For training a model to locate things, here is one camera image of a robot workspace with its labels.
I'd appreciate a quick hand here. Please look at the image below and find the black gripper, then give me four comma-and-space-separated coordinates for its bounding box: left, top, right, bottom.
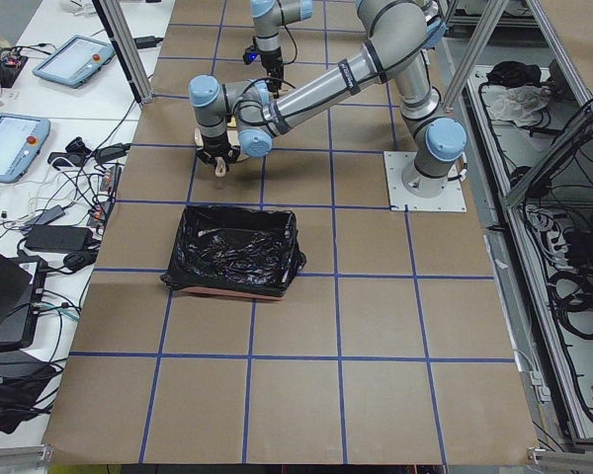
195, 141, 240, 171
260, 47, 284, 95

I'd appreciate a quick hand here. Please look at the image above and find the beige plastic dustpan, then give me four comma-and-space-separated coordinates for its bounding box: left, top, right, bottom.
194, 116, 247, 178

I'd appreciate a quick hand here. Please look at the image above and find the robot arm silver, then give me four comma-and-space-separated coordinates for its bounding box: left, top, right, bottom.
189, 1, 466, 190
242, 0, 313, 98

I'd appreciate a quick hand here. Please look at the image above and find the black bag lined bin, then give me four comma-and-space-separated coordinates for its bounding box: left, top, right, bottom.
160, 205, 306, 299

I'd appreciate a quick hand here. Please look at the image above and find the upper blue teach pendant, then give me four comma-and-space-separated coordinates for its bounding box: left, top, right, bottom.
33, 35, 116, 88

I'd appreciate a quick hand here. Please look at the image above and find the blue teach pendant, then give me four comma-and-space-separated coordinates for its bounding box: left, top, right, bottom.
0, 113, 50, 184
33, 35, 116, 88

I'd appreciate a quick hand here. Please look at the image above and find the black power adapter brick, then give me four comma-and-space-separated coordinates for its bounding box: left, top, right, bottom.
25, 225, 92, 253

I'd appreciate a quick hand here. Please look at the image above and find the lower blue teach pendant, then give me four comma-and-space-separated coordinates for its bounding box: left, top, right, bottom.
0, 113, 50, 184

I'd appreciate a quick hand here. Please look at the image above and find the white crumpled cloth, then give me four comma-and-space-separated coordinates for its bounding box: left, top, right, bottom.
488, 86, 551, 127

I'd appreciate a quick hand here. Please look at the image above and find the black laptop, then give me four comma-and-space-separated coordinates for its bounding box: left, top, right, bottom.
0, 254, 47, 352

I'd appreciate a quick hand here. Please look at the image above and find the white power strip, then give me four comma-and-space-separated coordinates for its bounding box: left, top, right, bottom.
526, 205, 568, 268

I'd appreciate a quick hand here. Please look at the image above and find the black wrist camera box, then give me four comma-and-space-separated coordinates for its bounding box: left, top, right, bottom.
242, 44, 260, 65

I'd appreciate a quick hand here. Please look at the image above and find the aluminium frame post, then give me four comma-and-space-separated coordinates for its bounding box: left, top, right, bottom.
92, 0, 153, 105

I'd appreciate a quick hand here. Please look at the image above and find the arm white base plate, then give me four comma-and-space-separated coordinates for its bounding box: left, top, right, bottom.
383, 151, 466, 213

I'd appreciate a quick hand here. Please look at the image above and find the black coiled cable bundle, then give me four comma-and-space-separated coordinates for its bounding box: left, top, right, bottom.
546, 269, 593, 342

